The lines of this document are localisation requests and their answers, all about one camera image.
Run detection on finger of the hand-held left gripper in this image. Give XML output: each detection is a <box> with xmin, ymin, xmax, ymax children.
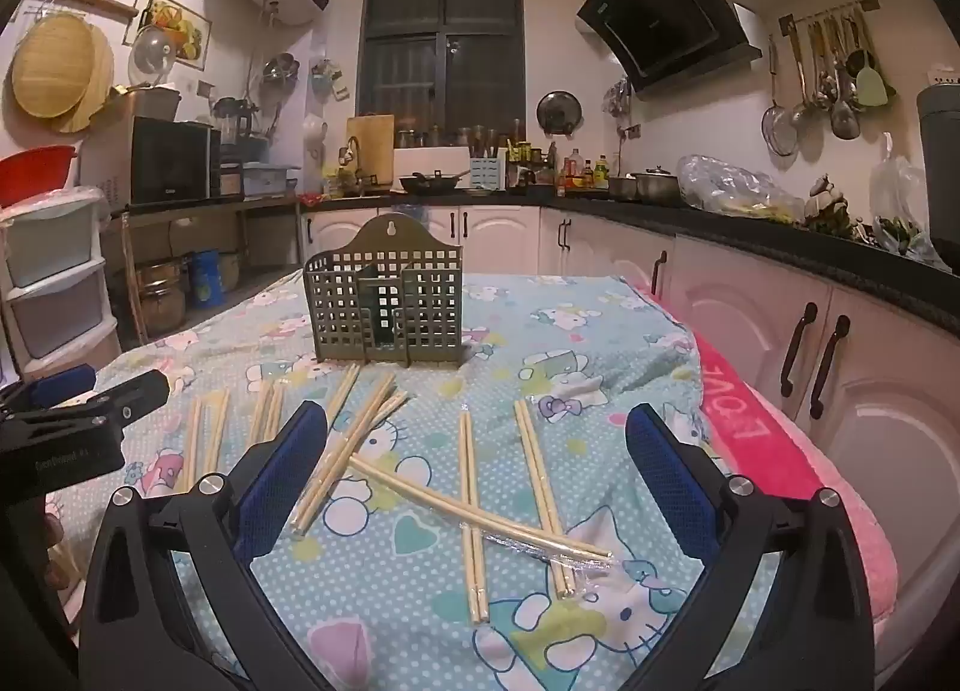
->
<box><xmin>0</xmin><ymin>363</ymin><xmax>98</xmax><ymax>413</ymax></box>
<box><xmin>71</xmin><ymin>368</ymin><xmax>171</xmax><ymax>437</ymax></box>

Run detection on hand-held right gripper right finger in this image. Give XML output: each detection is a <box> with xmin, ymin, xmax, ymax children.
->
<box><xmin>625</xmin><ymin>402</ymin><xmax>878</xmax><ymax>691</ymax></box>

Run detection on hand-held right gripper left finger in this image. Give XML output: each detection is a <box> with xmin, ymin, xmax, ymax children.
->
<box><xmin>79</xmin><ymin>398</ymin><xmax>338</xmax><ymax>691</ymax></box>

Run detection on green plastic utensil holder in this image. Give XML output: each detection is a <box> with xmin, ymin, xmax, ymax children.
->
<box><xmin>304</xmin><ymin>212</ymin><xmax>467</xmax><ymax>369</ymax></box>

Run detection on person's left hand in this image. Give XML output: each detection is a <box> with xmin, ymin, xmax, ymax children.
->
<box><xmin>41</xmin><ymin>500</ymin><xmax>82</xmax><ymax>591</ymax></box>

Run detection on pink blanket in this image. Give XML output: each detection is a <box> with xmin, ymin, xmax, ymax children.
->
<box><xmin>630</xmin><ymin>278</ymin><xmax>901</xmax><ymax>654</ymax></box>

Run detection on plastic drawer unit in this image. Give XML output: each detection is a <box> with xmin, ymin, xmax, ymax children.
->
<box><xmin>0</xmin><ymin>185</ymin><xmax>122</xmax><ymax>377</ymax></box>

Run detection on wooden pole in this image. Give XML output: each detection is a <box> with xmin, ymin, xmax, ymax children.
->
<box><xmin>120</xmin><ymin>215</ymin><xmax>149</xmax><ymax>347</ymax></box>

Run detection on steel stockpot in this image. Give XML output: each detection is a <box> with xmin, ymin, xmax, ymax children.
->
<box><xmin>135</xmin><ymin>257</ymin><xmax>187</xmax><ymax>340</ymax></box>

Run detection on blue tin can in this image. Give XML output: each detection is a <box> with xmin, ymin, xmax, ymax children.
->
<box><xmin>187</xmin><ymin>250</ymin><xmax>222</xmax><ymax>308</ymax></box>

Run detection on blue cartoon printed blanket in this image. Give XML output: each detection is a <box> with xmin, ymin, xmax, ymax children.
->
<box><xmin>41</xmin><ymin>269</ymin><xmax>758</xmax><ymax>691</ymax></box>

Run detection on wooden shelf rack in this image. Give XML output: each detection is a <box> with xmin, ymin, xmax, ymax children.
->
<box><xmin>97</xmin><ymin>192</ymin><xmax>305</xmax><ymax>347</ymax></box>

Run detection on red plastic basin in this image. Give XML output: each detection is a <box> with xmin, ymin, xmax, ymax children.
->
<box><xmin>0</xmin><ymin>145</ymin><xmax>80</xmax><ymax>208</ymax></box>

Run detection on black microwave oven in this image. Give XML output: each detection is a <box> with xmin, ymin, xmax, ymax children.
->
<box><xmin>129</xmin><ymin>115</ymin><xmax>224</xmax><ymax>206</ymax></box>

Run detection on black kitchen countertop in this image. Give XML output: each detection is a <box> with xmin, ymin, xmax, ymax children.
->
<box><xmin>300</xmin><ymin>185</ymin><xmax>960</xmax><ymax>332</ymax></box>

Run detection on round bamboo tray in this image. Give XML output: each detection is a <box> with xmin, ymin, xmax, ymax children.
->
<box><xmin>56</xmin><ymin>23</ymin><xmax>117</xmax><ymax>135</ymax></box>
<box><xmin>9</xmin><ymin>12</ymin><xmax>97</xmax><ymax>121</ymax></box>

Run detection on clear plastic bag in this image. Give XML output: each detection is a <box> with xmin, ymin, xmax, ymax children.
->
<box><xmin>677</xmin><ymin>153</ymin><xmax>805</xmax><ymax>223</ymax></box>

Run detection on ginger roots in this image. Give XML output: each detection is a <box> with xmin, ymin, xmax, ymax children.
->
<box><xmin>804</xmin><ymin>173</ymin><xmax>863</xmax><ymax>238</ymax></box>

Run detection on group of condiment bottles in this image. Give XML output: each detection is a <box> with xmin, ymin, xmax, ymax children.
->
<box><xmin>504</xmin><ymin>119</ymin><xmax>612</xmax><ymax>197</ymax></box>

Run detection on kitchen faucet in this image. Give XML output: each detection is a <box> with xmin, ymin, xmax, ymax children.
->
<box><xmin>337</xmin><ymin>134</ymin><xmax>368</xmax><ymax>193</ymax></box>

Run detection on black wok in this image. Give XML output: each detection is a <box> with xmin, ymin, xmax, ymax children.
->
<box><xmin>397</xmin><ymin>170</ymin><xmax>473</xmax><ymax>196</ymax></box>

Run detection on glass pot lid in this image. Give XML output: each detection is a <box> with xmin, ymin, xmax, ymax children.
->
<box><xmin>127</xmin><ymin>23</ymin><xmax>181</xmax><ymax>88</ymax></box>

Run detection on wooden cutting board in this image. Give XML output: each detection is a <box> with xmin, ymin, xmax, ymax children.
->
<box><xmin>345</xmin><ymin>113</ymin><xmax>396</xmax><ymax>190</ymax></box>

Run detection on plastic bag of greens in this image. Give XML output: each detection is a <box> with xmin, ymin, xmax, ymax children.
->
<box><xmin>868</xmin><ymin>132</ymin><xmax>946</xmax><ymax>265</ymax></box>

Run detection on hanging steel bowl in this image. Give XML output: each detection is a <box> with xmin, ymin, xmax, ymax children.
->
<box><xmin>260</xmin><ymin>52</ymin><xmax>301</xmax><ymax>86</ymax></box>

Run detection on steel mesh strainer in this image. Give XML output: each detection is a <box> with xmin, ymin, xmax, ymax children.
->
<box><xmin>761</xmin><ymin>35</ymin><xmax>800</xmax><ymax>158</ymax></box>

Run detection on row of spice jars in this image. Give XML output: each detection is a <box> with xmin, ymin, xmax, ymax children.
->
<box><xmin>396</xmin><ymin>123</ymin><xmax>503</xmax><ymax>151</ymax></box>

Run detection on small steel ladle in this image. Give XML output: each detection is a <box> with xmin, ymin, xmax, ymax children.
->
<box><xmin>789</xmin><ymin>23</ymin><xmax>818</xmax><ymax>131</ymax></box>

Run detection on large steel ladle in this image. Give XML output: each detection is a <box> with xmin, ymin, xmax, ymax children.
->
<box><xmin>823</xmin><ymin>16</ymin><xmax>862</xmax><ymax>142</ymax></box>

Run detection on dark grey jug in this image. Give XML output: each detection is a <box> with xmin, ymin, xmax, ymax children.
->
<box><xmin>915</xmin><ymin>82</ymin><xmax>960</xmax><ymax>250</ymax></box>

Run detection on green spatula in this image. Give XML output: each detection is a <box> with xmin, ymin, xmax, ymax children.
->
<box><xmin>851</xmin><ymin>8</ymin><xmax>897</xmax><ymax>109</ymax></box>

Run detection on black range hood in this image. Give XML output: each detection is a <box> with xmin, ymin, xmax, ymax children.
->
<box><xmin>576</xmin><ymin>0</ymin><xmax>764</xmax><ymax>94</ymax></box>

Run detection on dark framed window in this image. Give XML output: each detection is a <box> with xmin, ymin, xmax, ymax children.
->
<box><xmin>354</xmin><ymin>0</ymin><xmax>526</xmax><ymax>137</ymax></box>

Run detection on fruit wall poster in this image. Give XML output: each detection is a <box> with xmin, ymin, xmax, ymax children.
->
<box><xmin>133</xmin><ymin>0</ymin><xmax>213</xmax><ymax>71</ymax></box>

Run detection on wall hung pan lid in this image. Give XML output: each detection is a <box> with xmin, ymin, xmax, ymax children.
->
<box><xmin>535</xmin><ymin>89</ymin><xmax>584</xmax><ymax>137</ymax></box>

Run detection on wall utensil rail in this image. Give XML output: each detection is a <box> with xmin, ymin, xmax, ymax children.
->
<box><xmin>778</xmin><ymin>0</ymin><xmax>880</xmax><ymax>38</ymax></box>

